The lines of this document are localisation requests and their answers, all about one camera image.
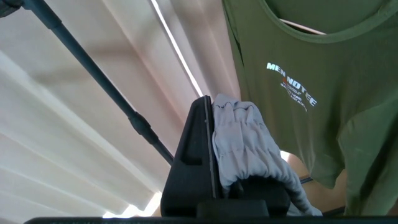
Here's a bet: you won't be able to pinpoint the beige curtain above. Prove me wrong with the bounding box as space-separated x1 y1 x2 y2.
0 0 242 224

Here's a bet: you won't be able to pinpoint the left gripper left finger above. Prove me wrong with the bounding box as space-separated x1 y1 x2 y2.
160 95 270 218

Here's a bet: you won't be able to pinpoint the pink clothes hanger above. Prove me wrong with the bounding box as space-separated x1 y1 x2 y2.
279 17 327 35

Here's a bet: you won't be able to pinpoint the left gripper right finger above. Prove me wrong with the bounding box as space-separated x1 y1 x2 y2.
228 175 292 217

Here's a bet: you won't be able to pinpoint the pale grey shorts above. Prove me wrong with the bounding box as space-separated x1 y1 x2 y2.
211 93 323 217

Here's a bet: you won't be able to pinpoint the black clothes rack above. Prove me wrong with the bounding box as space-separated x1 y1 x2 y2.
0 0 346 218

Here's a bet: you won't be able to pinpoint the green long-sleeved shirt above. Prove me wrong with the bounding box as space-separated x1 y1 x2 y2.
221 0 398 217

